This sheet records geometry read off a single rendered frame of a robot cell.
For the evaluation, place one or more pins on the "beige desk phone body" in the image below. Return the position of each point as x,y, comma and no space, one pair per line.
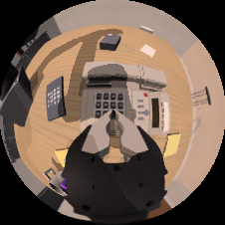
145,106

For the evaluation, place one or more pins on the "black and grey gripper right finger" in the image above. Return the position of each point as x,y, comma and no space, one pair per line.
135,141

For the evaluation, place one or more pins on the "yellow sticky note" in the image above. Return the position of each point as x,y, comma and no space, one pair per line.
61,154

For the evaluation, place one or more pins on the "yellow square sticky pad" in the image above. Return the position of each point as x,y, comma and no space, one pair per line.
171,144

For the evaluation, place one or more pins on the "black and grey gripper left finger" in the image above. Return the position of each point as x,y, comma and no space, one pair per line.
93,141

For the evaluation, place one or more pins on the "white sheet of paper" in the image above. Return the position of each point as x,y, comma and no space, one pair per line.
148,50

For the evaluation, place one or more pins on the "grey mug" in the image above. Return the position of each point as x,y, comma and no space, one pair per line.
56,180

